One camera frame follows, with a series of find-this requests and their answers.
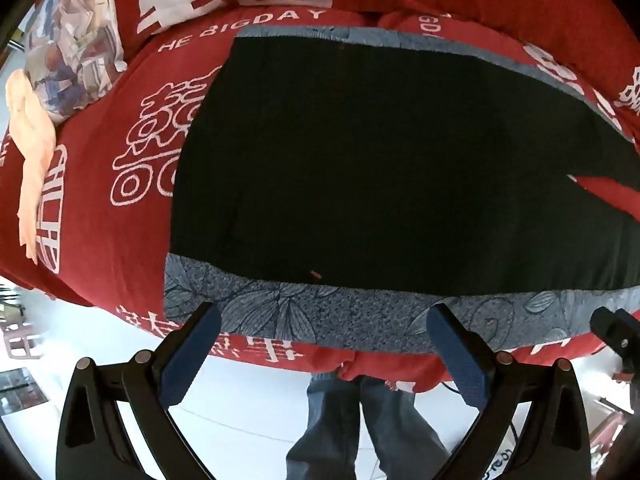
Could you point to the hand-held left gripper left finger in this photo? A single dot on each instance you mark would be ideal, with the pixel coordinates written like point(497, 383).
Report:
point(192, 350)

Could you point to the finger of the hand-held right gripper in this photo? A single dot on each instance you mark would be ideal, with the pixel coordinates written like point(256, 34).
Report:
point(631, 321)
point(622, 342)

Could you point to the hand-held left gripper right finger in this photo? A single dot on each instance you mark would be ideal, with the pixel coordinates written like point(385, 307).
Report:
point(457, 355)

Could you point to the black pants with grey floral trim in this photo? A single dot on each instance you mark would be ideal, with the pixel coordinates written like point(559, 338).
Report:
point(350, 160)

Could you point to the person's legs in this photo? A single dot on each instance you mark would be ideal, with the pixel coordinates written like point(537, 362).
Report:
point(340, 435)

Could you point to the red printed blanket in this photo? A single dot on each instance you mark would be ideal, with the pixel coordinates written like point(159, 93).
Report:
point(100, 240)

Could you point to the red stool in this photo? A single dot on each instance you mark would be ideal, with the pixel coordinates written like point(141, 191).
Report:
point(20, 345)

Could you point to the peach cloth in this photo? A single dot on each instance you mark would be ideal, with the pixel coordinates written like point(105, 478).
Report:
point(35, 160)

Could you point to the floral pillow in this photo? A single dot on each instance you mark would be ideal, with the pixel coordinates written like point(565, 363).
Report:
point(70, 50)

